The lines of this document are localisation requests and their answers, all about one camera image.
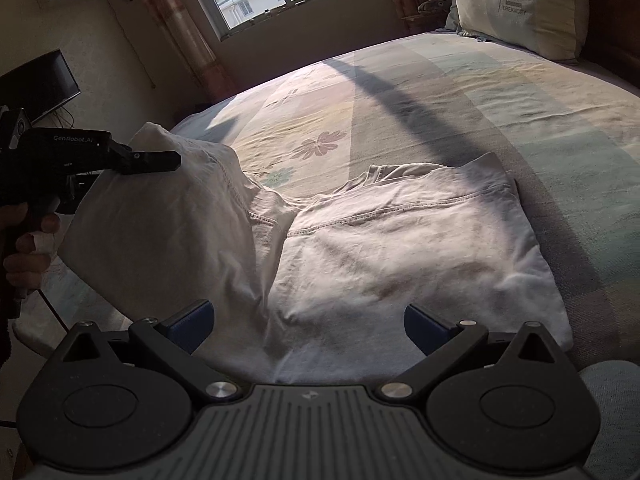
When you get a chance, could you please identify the patchwork bed sheet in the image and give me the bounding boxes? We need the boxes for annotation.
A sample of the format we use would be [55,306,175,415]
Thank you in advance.
[10,27,640,386]

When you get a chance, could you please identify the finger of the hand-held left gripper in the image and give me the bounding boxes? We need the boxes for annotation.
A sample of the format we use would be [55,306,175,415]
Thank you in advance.
[107,141,182,176]

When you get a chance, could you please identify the black television cables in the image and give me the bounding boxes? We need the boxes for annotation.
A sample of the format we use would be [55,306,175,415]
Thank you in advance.
[30,105,76,130]

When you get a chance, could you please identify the beige printed pillow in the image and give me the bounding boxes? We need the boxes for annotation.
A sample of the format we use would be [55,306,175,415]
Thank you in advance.
[450,0,591,61]

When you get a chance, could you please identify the wooden bed headboard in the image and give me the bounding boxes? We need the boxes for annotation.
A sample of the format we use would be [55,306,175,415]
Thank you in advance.
[580,0,640,83]

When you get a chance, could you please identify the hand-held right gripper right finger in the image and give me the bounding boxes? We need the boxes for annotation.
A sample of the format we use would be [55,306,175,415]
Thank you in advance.
[375,302,569,406]

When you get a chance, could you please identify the black wall television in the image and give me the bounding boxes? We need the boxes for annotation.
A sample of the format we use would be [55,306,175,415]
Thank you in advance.
[0,49,82,125]

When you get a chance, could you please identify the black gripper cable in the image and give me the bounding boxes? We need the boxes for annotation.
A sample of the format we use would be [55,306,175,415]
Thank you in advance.
[0,287,71,433]

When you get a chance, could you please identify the wooden nightstand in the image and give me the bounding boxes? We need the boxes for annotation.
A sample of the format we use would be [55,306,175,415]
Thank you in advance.
[400,12,453,36]

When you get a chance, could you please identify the person's left hand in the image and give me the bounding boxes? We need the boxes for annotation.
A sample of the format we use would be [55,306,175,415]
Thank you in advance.
[0,202,62,302]

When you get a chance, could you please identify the white printed T-shirt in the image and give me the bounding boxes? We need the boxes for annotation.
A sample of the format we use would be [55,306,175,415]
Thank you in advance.
[60,121,575,386]

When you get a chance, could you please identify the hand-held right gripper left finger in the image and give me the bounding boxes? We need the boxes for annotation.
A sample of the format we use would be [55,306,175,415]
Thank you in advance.
[57,299,244,404]

